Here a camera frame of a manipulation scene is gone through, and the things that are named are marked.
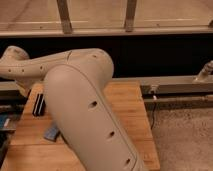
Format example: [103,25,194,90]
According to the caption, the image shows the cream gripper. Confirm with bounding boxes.
[16,80,32,97]

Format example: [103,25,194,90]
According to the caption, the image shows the black whiteboard eraser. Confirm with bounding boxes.
[32,94,45,117]

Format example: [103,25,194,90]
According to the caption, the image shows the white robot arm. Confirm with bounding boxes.
[0,46,148,171]

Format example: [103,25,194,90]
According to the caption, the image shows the blue sponge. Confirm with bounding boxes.
[44,123,60,142]

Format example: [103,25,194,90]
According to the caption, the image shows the black cable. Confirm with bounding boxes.
[150,94,158,131]

